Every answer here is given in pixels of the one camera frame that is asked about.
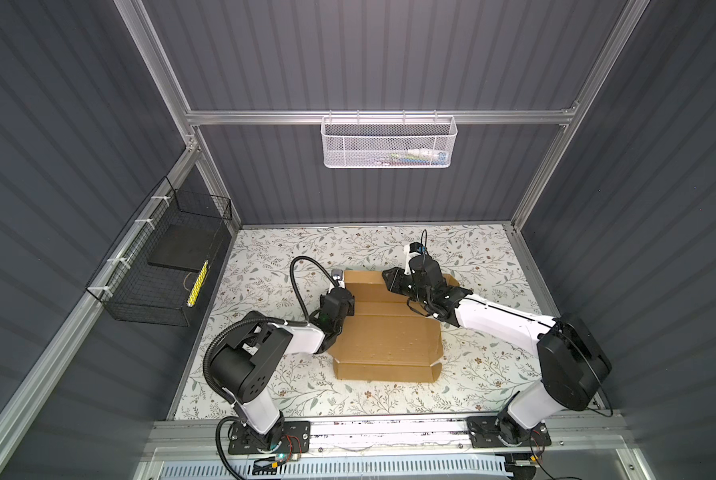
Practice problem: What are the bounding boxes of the brown cardboard box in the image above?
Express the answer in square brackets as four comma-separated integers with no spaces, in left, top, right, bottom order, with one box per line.
[328,271,444,383]

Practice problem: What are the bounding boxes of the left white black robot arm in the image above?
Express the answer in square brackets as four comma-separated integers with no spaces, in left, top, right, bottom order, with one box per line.
[202,287,355,443]

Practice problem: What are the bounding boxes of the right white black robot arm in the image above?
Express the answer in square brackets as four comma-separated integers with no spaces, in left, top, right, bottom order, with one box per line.
[382,242,612,445]

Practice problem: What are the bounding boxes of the floral patterned table mat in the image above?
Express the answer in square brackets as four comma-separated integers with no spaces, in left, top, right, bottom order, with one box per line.
[197,224,540,417]

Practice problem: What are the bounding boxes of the pens in white basket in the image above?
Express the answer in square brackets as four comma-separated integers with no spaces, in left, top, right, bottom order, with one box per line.
[373,148,450,168]

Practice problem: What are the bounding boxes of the yellow marker pen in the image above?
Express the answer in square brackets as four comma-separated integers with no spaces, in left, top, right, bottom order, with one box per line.
[187,261,209,308]

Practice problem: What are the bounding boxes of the black foam pad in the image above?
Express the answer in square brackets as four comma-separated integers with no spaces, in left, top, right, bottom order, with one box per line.
[147,224,221,273]

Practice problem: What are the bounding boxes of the black corrugated cable conduit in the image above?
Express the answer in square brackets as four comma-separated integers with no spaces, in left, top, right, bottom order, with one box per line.
[203,255,341,480]

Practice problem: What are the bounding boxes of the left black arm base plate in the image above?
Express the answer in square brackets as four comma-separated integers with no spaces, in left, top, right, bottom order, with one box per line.
[227,420,312,455]

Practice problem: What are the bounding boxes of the white wire mesh basket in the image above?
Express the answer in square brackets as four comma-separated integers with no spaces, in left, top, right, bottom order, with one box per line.
[320,114,458,169]

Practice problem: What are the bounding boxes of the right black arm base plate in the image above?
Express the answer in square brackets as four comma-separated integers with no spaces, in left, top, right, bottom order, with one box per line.
[466,416,552,448]

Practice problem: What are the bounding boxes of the black wire basket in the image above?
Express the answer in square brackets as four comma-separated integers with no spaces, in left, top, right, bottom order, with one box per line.
[87,181,233,327]

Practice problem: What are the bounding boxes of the aluminium mounting rail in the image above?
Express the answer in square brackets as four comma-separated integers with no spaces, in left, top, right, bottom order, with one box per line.
[142,411,634,462]

